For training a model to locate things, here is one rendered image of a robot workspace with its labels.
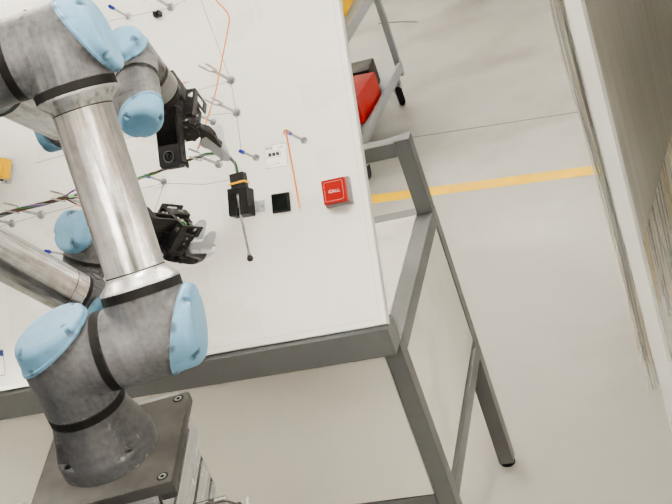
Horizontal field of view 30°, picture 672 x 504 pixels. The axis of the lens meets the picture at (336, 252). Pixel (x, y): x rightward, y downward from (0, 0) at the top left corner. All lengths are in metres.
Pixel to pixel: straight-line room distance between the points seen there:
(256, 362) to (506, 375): 1.35
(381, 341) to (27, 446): 0.93
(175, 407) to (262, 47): 1.00
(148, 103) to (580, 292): 2.26
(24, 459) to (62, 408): 1.25
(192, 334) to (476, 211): 3.13
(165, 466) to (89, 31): 0.61
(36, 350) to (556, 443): 2.01
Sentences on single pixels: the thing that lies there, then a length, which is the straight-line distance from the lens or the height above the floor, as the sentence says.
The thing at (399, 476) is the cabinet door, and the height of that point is 0.46.
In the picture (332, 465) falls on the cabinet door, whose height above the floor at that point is 0.52.
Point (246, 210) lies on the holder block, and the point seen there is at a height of 1.14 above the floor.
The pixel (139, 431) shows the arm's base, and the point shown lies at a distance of 1.84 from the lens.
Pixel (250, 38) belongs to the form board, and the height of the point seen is 1.39.
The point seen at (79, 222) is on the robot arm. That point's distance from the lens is 2.14.
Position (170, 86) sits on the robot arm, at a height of 1.48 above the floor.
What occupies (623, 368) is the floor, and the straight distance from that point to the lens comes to 3.70.
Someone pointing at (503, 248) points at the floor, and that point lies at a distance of 4.47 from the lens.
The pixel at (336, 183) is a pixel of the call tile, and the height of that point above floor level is 1.13.
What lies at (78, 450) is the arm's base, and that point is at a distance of 1.82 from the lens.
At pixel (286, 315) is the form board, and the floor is 0.91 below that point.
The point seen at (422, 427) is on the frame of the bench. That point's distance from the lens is 2.68.
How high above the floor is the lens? 2.12
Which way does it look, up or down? 26 degrees down
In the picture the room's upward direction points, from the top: 20 degrees counter-clockwise
